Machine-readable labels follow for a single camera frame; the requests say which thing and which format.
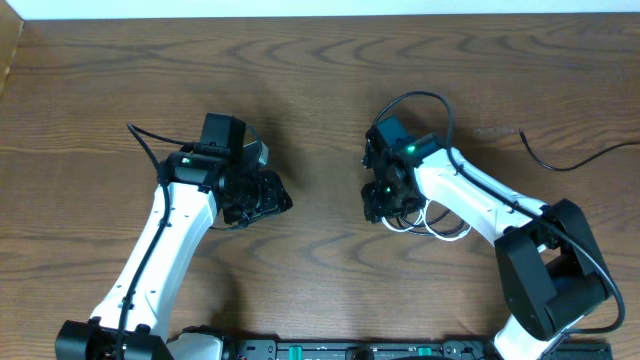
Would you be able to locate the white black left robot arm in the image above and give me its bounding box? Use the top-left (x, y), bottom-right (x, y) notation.
top-left (55, 113), bottom-right (292, 359)

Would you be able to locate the white USB cable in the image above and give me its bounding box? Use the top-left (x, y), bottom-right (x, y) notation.
top-left (379, 199), bottom-right (473, 243)

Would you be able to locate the long black USB cable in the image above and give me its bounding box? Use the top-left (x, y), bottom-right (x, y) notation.
top-left (387, 207), bottom-right (469, 237)

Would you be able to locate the short black USB cable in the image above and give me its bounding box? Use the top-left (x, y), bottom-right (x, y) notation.
top-left (518, 129), bottom-right (640, 173)

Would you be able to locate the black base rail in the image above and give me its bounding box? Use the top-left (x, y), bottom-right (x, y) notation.
top-left (169, 324), bottom-right (614, 360)

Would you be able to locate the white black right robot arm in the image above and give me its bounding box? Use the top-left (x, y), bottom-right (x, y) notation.
top-left (361, 116), bottom-right (612, 359)

